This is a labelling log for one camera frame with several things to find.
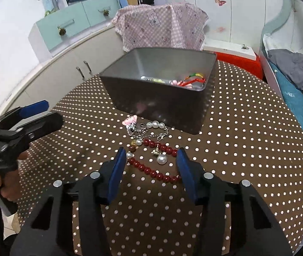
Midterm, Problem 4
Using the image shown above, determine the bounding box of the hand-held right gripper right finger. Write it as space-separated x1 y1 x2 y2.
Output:
176 147 293 256

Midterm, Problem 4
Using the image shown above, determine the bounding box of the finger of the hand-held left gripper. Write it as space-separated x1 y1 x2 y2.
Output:
0 100 49 132
0 112 64 146

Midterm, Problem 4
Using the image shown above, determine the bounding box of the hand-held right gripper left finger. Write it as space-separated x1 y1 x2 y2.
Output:
10 147 127 256

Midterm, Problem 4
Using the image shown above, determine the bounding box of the pearl drop earring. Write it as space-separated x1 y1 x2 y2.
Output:
151 143 168 165

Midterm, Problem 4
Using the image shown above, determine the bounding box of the red bead bracelet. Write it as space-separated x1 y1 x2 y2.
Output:
126 138 183 184

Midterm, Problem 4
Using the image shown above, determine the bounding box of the grey metal tin box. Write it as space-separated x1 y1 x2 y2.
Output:
99 47 218 135

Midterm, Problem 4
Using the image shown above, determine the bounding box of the colourful bead bracelet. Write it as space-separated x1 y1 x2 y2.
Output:
185 72 207 89

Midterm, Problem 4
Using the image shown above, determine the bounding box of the low white cabinet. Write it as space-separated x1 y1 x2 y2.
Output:
0 25 123 118

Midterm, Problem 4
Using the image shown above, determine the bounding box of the brown polka dot tablecloth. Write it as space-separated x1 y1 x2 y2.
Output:
17 59 303 256

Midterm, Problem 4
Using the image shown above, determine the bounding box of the mint drawer unit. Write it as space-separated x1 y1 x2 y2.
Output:
29 0 130 58

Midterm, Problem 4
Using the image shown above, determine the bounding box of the narrow teal drawer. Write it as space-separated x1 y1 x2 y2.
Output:
82 0 120 25

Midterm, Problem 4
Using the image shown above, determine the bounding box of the red storage stool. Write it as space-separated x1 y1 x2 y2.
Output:
215 52 264 80

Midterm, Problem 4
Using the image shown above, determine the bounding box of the white board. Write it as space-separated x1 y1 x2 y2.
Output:
203 39 257 61

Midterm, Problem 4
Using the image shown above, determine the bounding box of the pink checked cloth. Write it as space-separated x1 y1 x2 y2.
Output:
111 1 210 53

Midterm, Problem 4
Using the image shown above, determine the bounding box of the white wardrobe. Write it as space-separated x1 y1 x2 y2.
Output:
162 0 288 50

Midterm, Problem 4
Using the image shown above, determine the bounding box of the pearl chain bracelet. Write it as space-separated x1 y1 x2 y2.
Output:
128 121 171 146

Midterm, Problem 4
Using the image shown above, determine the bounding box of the teal bunk bed frame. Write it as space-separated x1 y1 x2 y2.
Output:
258 0 303 150

